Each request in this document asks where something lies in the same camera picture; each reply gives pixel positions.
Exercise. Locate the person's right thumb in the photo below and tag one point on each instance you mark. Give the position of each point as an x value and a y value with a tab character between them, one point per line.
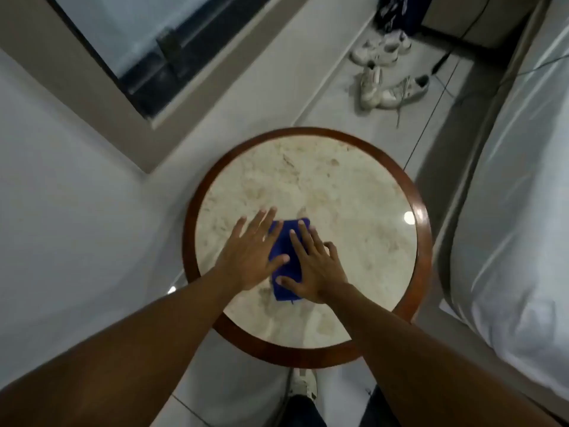
288	283

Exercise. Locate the person's left middle finger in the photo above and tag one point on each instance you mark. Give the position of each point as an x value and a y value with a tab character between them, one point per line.
257	225

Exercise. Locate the person's right middle finger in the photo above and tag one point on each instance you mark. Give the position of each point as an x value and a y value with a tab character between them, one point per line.
308	237

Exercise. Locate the white sneaker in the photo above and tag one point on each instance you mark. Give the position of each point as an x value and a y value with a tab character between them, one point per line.
404	91
370	86
373	55
398	39

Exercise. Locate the blue cleaning cloth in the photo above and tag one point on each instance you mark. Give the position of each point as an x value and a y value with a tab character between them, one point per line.
283	244

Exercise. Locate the person's white shoe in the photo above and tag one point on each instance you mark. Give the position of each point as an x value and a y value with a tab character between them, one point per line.
304	384

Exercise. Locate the window with beige frame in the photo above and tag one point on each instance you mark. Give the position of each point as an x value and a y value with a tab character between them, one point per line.
146	48

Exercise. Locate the round marble wood-rimmed table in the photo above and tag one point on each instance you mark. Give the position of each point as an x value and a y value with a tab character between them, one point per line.
338	195

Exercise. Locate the bed with white sheet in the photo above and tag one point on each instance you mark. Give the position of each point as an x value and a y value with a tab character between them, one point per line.
520	208

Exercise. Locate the dark window latch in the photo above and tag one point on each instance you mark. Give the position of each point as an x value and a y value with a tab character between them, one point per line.
170	47

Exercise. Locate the person's blue jeans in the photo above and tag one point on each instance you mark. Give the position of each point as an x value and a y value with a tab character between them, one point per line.
302	413

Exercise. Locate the person's left forearm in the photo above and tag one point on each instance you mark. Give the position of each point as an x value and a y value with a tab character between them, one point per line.
133	351

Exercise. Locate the person's right hand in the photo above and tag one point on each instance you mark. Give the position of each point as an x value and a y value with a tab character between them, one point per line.
320	275

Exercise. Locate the dark patterned bag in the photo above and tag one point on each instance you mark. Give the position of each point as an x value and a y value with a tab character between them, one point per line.
402	13

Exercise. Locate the person's left hand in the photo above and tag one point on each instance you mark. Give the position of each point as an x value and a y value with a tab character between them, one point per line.
246	260

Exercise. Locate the person's left thumb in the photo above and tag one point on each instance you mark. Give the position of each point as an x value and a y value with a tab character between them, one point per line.
278	263

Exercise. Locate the person's right forearm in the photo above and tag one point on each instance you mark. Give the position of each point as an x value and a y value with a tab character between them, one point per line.
409	369

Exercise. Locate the person's right little finger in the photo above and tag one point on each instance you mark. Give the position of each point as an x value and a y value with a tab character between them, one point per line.
333	251

